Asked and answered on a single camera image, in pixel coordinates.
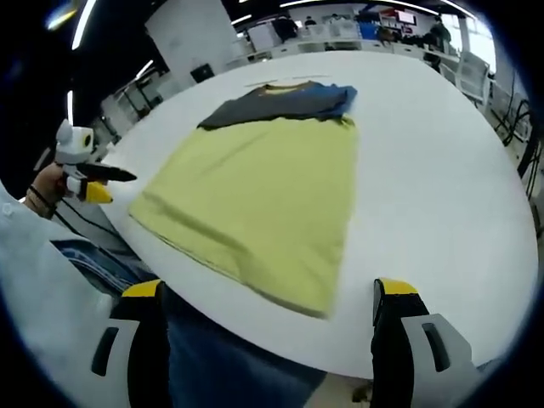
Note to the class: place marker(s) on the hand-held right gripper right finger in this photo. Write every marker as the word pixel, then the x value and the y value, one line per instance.
pixel 391 348

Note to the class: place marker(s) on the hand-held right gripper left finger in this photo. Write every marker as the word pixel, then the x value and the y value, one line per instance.
pixel 146 348

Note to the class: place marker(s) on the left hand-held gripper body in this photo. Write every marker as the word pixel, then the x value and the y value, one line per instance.
pixel 74 146

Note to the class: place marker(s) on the yellow garment grey blue sleeves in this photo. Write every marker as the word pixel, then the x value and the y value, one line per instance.
pixel 263 200

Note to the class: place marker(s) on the person's left hand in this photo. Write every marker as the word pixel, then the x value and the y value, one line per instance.
pixel 51 180

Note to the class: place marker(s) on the person's blue jeans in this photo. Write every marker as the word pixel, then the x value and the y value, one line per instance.
pixel 221 365

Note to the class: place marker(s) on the person's white shirt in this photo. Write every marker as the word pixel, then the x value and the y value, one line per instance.
pixel 38 289

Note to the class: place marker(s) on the black bin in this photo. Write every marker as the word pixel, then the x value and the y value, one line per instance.
pixel 201 73

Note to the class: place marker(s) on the white pillar beside black bin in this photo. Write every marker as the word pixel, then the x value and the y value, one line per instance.
pixel 191 38

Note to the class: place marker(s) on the white cabinet row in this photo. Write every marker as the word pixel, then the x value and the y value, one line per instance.
pixel 340 46

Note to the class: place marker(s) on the white mesh office chair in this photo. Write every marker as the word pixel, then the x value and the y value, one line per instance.
pixel 465 76

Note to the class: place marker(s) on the blue crate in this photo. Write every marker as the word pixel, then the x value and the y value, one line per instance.
pixel 368 30

